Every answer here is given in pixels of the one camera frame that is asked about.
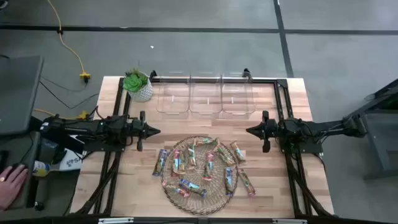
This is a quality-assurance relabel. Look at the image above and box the yellow extension cord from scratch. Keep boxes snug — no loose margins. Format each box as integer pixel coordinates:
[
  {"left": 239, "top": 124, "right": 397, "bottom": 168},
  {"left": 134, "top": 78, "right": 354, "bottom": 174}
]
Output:
[
  {"left": 46, "top": 0, "right": 92, "bottom": 80},
  {"left": 33, "top": 108, "right": 90, "bottom": 121}
]

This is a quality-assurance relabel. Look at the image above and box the person's hand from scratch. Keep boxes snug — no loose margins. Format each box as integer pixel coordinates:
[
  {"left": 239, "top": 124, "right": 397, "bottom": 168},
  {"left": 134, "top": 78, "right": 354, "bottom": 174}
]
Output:
[{"left": 0, "top": 164, "right": 29, "bottom": 211}]

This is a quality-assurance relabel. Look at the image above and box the green-wrapped granola bar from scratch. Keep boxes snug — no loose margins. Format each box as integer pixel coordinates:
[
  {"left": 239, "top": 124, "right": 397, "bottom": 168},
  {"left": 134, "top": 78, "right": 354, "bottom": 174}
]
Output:
[
  {"left": 213, "top": 146, "right": 236, "bottom": 167},
  {"left": 229, "top": 141, "right": 247, "bottom": 164},
  {"left": 187, "top": 144, "right": 197, "bottom": 170},
  {"left": 178, "top": 152, "right": 187, "bottom": 175},
  {"left": 194, "top": 137, "right": 220, "bottom": 147}
]

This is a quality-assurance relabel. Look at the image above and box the black power cable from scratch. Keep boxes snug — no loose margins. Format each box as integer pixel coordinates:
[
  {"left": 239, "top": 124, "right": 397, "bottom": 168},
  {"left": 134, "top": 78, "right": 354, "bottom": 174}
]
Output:
[
  {"left": 39, "top": 75, "right": 90, "bottom": 93},
  {"left": 39, "top": 80, "right": 100, "bottom": 110}
]

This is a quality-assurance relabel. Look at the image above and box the dark grey monitor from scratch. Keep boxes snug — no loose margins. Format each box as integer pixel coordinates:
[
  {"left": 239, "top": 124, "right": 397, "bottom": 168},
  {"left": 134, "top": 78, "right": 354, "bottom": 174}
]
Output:
[{"left": 0, "top": 55, "right": 44, "bottom": 136}]

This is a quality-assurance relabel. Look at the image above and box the clear plastic bin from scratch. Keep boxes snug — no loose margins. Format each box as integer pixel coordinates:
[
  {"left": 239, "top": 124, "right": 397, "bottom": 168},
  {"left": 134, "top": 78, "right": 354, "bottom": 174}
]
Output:
[
  {"left": 155, "top": 70, "right": 191, "bottom": 120},
  {"left": 221, "top": 70, "right": 256, "bottom": 121},
  {"left": 188, "top": 70, "right": 223, "bottom": 121}
]

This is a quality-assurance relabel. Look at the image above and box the red-wrapped granola bar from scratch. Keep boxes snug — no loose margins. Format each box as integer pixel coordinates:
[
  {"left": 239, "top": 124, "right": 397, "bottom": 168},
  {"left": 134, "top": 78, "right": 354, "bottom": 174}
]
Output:
[
  {"left": 161, "top": 179, "right": 191, "bottom": 198},
  {"left": 170, "top": 149, "right": 182, "bottom": 177},
  {"left": 238, "top": 168, "right": 257, "bottom": 197},
  {"left": 202, "top": 151, "right": 216, "bottom": 182}
]

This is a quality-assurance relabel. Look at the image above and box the round woven placemat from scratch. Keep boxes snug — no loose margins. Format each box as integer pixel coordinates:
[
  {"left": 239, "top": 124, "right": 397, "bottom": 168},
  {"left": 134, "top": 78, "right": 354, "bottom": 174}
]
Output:
[{"left": 160, "top": 135, "right": 239, "bottom": 216}]

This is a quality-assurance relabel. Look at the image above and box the white printed box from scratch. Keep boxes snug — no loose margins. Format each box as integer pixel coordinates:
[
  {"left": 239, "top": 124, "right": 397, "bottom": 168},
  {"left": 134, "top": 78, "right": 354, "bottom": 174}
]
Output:
[{"left": 58, "top": 148, "right": 85, "bottom": 172}]

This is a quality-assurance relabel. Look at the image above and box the blue-wrapped granola bar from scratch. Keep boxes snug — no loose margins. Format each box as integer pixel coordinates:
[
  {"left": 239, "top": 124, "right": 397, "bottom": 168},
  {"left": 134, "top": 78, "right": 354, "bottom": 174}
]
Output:
[
  {"left": 224, "top": 167, "right": 235, "bottom": 197},
  {"left": 152, "top": 148, "right": 168, "bottom": 177},
  {"left": 178, "top": 178, "right": 208, "bottom": 198}
]

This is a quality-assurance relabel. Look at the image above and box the plastic bottle yellow label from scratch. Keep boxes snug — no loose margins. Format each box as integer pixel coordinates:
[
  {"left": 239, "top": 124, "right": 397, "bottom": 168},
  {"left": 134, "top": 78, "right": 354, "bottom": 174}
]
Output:
[{"left": 32, "top": 160, "right": 52, "bottom": 178}]

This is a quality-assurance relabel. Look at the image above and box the dark metal stand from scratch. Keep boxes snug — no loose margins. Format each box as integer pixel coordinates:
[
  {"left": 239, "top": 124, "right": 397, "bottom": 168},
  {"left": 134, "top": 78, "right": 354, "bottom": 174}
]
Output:
[{"left": 343, "top": 77, "right": 398, "bottom": 181}]

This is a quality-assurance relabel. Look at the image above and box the silver metal bracket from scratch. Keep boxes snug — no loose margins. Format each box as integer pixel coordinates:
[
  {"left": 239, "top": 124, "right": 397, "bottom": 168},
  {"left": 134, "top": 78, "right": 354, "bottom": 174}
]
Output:
[
  {"left": 272, "top": 218, "right": 308, "bottom": 224},
  {"left": 98, "top": 217, "right": 135, "bottom": 224}
]

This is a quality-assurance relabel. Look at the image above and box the dark grey desk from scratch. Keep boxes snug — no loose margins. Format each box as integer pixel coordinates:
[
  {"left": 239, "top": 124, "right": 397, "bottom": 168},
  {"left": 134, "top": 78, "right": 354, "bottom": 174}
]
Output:
[{"left": 0, "top": 130, "right": 41, "bottom": 212}]

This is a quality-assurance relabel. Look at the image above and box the succulent in patterned white pot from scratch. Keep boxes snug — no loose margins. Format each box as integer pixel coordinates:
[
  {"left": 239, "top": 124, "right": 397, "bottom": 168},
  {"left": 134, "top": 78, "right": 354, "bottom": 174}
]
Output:
[{"left": 122, "top": 67, "right": 154, "bottom": 103}]

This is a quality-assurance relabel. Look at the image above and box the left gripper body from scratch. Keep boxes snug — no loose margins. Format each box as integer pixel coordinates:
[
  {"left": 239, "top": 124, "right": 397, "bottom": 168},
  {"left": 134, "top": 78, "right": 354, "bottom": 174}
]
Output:
[{"left": 126, "top": 111, "right": 147, "bottom": 152}]

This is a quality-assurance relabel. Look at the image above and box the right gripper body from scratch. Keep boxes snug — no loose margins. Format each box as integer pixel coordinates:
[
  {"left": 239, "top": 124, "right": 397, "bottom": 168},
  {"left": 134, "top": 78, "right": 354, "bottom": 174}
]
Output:
[{"left": 262, "top": 110, "right": 280, "bottom": 154}]

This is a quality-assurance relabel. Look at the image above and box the black aluminium table frame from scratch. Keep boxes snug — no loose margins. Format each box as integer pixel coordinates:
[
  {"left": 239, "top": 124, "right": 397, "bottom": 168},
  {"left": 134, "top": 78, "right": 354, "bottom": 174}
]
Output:
[{"left": 70, "top": 76, "right": 335, "bottom": 218}]

